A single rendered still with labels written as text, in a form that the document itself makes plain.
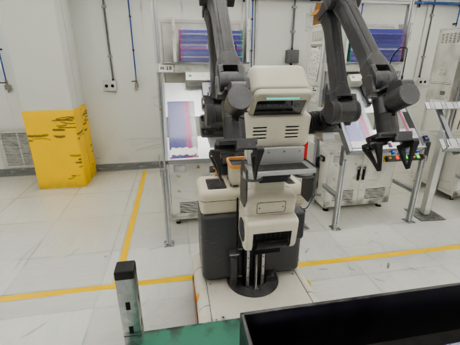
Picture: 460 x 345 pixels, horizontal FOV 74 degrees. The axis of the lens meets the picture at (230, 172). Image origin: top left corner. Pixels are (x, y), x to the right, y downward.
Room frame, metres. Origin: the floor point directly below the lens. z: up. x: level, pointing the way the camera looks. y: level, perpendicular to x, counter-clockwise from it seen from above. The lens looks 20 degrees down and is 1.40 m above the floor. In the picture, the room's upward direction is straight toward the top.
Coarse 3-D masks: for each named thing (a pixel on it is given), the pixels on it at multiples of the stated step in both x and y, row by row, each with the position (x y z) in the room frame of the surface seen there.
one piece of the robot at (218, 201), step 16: (208, 176) 1.55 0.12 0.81; (224, 176) 1.55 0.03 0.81; (208, 192) 1.34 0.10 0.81; (224, 192) 1.35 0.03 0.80; (208, 208) 1.33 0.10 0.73; (224, 208) 1.34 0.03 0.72; (208, 224) 1.33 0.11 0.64; (224, 224) 1.34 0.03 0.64; (208, 240) 1.33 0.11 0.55; (224, 240) 1.34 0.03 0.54; (240, 240) 1.34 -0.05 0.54; (208, 256) 1.32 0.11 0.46; (224, 256) 1.34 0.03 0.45; (240, 256) 1.34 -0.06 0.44; (256, 256) 1.30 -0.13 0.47; (272, 256) 1.39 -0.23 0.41; (288, 256) 1.40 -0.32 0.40; (208, 272) 1.32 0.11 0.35; (224, 272) 1.34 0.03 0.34; (240, 272) 1.34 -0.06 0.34; (256, 272) 1.30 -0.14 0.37; (272, 272) 1.36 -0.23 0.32; (256, 288) 1.30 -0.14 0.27
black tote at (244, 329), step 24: (432, 288) 0.39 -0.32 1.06; (456, 288) 0.40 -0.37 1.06; (264, 312) 0.34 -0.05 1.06; (288, 312) 0.35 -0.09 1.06; (312, 312) 0.36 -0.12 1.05; (336, 312) 0.36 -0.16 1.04; (360, 312) 0.37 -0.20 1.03; (384, 312) 0.38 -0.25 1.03; (408, 312) 0.39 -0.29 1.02; (432, 312) 0.39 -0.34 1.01; (456, 312) 0.40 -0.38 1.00; (240, 336) 0.34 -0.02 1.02; (264, 336) 0.34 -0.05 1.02; (288, 336) 0.35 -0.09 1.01; (312, 336) 0.36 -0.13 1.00; (336, 336) 0.37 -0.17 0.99; (360, 336) 0.37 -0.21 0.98; (384, 336) 0.38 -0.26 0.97; (408, 336) 0.39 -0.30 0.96; (432, 336) 0.39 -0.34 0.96; (456, 336) 0.39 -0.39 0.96
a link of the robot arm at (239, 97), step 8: (216, 80) 0.80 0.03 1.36; (248, 80) 0.81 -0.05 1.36; (216, 88) 0.80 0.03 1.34; (232, 88) 0.71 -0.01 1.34; (240, 88) 0.71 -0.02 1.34; (248, 88) 0.82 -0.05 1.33; (216, 96) 0.80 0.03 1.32; (224, 96) 0.79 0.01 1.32; (232, 96) 0.70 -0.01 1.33; (240, 96) 0.70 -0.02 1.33; (248, 96) 0.71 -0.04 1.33; (224, 104) 0.75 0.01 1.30; (232, 104) 0.69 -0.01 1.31; (240, 104) 0.69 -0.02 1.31; (248, 104) 0.70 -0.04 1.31; (232, 112) 0.72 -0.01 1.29; (240, 112) 0.71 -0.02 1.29
